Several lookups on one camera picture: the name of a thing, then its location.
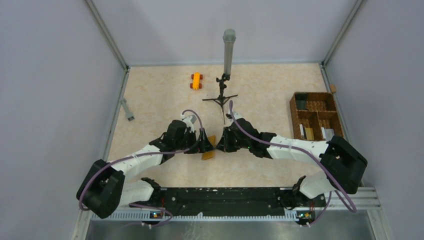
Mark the orange toy block car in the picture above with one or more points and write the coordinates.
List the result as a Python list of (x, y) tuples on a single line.
[(196, 81)]

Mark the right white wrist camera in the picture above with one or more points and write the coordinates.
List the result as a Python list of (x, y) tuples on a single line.
[(233, 116)]

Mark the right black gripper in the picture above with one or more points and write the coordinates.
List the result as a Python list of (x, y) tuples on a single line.
[(224, 141)]

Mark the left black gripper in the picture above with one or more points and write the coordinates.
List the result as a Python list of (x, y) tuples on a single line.
[(204, 145)]

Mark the silver card stack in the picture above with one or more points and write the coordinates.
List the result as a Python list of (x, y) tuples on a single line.
[(327, 133)]

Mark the white slotted cable duct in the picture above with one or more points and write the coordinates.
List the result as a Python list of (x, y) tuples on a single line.
[(156, 216)]

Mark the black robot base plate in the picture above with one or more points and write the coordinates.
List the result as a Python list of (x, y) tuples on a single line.
[(229, 201)]

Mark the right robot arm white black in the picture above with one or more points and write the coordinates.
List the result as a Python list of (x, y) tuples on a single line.
[(342, 166)]

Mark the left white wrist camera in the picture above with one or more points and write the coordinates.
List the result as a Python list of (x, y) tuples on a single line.
[(188, 117)]

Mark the black card stack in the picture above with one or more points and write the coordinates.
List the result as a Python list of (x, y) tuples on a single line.
[(301, 101)]

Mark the woven wicker divided basket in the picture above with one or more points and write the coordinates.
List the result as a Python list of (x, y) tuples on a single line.
[(322, 112)]

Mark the gold card stack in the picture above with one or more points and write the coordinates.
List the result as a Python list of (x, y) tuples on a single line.
[(306, 133)]

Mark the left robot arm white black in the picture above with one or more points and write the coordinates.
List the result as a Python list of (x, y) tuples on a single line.
[(106, 186)]

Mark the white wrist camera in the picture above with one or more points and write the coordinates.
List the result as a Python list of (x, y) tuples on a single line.
[(188, 117), (233, 116)]

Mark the grey microphone on tripod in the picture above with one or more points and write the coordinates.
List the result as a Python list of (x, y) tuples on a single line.
[(229, 38)]

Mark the small wooden block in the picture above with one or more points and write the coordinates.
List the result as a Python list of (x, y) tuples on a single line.
[(332, 88)]

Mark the grey metal bracket tool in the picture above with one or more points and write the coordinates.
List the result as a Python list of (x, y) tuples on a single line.
[(128, 114)]

